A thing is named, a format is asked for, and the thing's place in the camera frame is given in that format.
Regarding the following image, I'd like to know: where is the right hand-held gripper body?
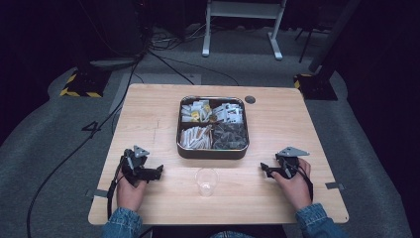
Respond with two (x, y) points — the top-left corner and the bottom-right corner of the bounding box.
(275, 146), (311, 180)

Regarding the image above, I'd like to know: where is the clear plastic cup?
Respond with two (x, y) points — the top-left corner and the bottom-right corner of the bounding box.
(193, 167), (220, 198)

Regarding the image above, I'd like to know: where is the grey tape strip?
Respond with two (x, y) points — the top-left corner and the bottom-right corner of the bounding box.
(85, 188), (110, 199)
(325, 181), (347, 191)

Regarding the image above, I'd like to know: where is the dark four-compartment tray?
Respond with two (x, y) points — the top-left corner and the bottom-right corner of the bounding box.
(176, 95), (251, 161)

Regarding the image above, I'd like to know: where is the person's right hand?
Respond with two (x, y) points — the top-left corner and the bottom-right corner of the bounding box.
(270, 158), (313, 211)

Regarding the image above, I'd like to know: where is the pile of dark tea bags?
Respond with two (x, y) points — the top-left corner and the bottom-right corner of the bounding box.
(211, 122), (249, 151)

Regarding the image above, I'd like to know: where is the white metal stand frame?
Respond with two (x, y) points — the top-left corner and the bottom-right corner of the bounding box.
(201, 0), (288, 61)

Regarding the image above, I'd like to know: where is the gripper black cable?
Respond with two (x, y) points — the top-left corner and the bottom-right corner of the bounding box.
(290, 161), (315, 202)
(106, 158), (131, 221)

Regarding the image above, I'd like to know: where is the pile of white printed packets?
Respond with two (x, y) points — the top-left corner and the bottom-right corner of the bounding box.
(212, 102), (244, 124)

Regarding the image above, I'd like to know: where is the pile of paper stick sachets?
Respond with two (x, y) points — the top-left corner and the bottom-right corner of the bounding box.
(179, 124), (213, 150)

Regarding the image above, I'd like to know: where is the pile of white yellow packets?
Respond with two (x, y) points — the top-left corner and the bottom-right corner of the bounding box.
(180, 99), (213, 124)

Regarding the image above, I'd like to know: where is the person's denim leg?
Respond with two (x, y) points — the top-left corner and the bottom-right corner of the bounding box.
(209, 230), (247, 238)

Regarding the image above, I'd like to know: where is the long black floor cable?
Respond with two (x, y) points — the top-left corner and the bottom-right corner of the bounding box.
(26, 53), (147, 238)

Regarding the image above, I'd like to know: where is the thin black floor cable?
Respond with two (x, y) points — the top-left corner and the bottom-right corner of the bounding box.
(148, 49), (241, 87)

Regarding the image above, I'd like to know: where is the black base with hazard stripes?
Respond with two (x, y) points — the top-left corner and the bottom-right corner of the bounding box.
(58, 66), (112, 99)
(293, 72), (339, 101)

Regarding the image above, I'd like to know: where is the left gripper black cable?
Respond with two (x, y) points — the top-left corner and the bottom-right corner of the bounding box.
(106, 158), (131, 221)

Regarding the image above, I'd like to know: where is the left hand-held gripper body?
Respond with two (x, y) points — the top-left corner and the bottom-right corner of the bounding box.
(120, 145), (157, 186)

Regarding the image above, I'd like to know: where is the grey slanted pole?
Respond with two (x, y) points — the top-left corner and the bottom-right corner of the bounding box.
(308, 0), (363, 74)

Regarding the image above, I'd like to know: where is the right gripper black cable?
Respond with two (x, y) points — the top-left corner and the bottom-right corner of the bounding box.
(290, 161), (315, 202)

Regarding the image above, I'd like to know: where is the person's left hand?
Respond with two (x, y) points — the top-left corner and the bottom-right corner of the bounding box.
(116, 175), (149, 212)

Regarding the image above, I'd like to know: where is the tangle of floor cables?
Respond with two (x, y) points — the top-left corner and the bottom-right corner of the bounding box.
(148, 22), (213, 52)

